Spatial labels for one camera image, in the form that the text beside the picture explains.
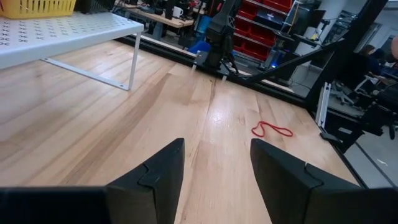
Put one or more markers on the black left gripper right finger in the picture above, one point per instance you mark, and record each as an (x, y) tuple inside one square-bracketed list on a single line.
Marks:
[(286, 186)]

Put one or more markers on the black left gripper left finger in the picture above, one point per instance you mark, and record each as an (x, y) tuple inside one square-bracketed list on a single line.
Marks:
[(155, 193)]

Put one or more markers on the long red rubber band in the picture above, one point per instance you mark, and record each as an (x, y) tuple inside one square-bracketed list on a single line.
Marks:
[(258, 134)]

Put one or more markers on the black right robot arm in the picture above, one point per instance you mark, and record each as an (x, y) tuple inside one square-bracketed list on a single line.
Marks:
[(220, 34)]

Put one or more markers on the background black robot arm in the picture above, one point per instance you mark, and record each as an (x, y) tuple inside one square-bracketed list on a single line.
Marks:
[(382, 109)]

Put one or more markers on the black office chair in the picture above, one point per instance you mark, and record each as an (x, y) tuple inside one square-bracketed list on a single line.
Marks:
[(342, 93)]

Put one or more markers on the light wooden desk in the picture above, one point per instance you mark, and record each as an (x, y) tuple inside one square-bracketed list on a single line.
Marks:
[(164, 19)]

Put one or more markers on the white slanted bar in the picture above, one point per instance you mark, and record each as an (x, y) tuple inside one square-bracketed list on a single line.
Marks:
[(323, 102)]

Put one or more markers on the blue storage bin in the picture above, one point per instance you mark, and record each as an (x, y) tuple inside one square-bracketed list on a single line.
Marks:
[(200, 47)]

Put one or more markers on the person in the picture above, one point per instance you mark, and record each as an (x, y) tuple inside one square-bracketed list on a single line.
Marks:
[(371, 57)]

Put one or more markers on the metal shelf with red bins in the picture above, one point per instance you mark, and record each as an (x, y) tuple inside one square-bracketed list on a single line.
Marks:
[(255, 34)]

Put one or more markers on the white mug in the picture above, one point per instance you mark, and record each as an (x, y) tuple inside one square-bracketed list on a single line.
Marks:
[(177, 12)]

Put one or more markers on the white perforated riser shelf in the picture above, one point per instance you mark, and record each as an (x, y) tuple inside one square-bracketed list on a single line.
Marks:
[(62, 34)]

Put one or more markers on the black plastic basket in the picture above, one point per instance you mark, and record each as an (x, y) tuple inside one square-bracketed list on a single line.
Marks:
[(94, 4)]

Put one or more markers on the yellow plastic basket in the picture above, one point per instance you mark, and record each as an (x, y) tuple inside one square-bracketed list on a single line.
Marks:
[(37, 7)]

